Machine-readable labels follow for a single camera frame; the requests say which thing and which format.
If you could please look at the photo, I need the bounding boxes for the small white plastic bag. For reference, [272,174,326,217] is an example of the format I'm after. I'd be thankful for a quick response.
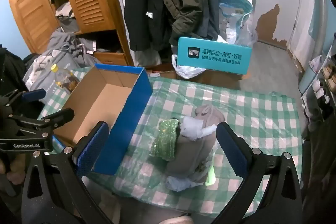
[308,54,323,72]

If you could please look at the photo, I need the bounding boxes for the grey pants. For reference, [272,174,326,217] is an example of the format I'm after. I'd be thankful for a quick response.
[165,105,226,184]

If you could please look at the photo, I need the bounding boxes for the white shoe rack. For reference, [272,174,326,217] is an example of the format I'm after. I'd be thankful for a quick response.
[299,32,336,122]

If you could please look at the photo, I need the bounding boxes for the grey folded clothes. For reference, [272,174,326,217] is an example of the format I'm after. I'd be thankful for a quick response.
[55,2,79,33]

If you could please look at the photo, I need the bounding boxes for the blue plastic bag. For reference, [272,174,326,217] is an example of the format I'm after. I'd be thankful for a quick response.
[219,0,258,47]

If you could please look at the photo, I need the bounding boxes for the grey hoodie pile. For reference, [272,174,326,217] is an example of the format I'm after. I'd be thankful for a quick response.
[43,31,97,56]

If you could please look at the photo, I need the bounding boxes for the green checked tablecloth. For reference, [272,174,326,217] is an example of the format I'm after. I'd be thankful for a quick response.
[38,66,305,214]

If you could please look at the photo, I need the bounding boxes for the light green cloth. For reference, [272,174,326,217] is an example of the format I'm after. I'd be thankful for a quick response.
[206,158,216,186]

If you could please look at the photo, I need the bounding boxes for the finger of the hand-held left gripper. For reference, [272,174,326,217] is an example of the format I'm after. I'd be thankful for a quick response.
[0,89,47,109]
[9,108,75,136]

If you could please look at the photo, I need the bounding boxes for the green sequined cloth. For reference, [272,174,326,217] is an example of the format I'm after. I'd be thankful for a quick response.
[150,119,180,161]

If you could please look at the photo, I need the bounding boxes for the wooden wardrobe drawer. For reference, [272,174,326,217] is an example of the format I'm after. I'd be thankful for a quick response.
[93,51,128,66]

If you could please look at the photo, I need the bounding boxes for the blue cardboard shoe box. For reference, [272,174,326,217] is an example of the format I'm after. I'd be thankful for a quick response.
[52,64,153,176]

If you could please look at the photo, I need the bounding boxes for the white door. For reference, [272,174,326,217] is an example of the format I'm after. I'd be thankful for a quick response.
[287,0,324,55]

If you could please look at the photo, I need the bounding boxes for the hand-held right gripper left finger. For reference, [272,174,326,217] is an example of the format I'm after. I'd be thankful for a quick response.
[21,121,116,224]

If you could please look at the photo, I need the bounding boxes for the person's leg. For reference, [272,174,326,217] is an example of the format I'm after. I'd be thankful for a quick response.
[157,216,195,224]

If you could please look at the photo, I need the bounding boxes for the group of shoes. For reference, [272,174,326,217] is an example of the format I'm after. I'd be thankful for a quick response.
[306,56,336,119]

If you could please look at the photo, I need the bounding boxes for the black coat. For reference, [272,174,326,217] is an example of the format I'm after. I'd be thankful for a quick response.
[123,0,171,52]

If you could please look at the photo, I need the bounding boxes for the yellow-capped plastic bottle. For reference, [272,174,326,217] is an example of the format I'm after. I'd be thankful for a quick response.
[51,64,80,94]

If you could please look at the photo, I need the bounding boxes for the dark cloth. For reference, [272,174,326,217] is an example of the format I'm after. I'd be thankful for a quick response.
[0,44,27,98]

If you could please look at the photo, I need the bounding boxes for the teal printed box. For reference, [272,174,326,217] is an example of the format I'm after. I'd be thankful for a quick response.
[176,37,252,75]

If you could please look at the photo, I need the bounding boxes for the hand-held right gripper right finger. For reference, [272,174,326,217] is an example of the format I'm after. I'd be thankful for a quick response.
[216,122,303,224]

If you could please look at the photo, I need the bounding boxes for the person's left hand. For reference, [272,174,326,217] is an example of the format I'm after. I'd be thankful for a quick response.
[0,157,25,186]

